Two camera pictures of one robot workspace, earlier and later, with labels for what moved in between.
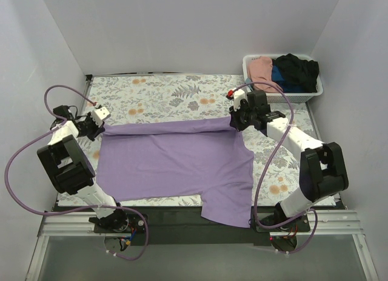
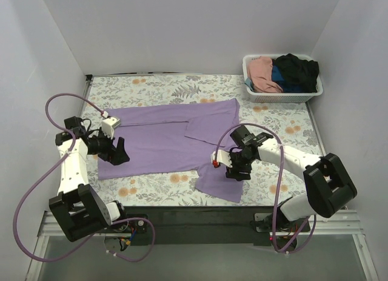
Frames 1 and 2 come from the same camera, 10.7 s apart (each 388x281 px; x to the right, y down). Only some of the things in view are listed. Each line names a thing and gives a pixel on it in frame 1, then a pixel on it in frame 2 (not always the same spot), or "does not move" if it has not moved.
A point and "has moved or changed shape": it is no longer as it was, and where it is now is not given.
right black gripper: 237,121 to 237,167
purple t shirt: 208,158 has moved or changed shape
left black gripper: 95,128 to 113,152
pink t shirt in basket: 260,69 does not move
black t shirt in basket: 297,71 does not move
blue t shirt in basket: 285,85 does not move
